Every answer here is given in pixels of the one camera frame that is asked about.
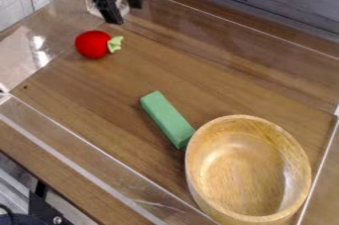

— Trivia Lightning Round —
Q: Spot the red plush strawberry toy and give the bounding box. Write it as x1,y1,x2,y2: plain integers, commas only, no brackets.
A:
75,30,124,59

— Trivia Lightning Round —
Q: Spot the green rectangular block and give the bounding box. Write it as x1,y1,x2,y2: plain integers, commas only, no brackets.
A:
140,91,195,150

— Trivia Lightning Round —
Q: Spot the wooden bowl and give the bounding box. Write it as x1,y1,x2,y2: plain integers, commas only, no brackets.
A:
186,115,311,225

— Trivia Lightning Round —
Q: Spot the clear acrylic corner bracket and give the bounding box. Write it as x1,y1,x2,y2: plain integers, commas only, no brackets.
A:
84,0,130,20

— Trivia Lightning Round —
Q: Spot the clear acrylic barrier wall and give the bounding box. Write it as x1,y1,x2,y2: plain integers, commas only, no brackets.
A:
0,0,339,225

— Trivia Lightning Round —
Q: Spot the black clamp mount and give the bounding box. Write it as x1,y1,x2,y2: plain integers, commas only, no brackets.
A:
28,181,75,225

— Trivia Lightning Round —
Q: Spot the black cable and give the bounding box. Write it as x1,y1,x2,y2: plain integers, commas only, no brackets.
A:
0,203,15,225

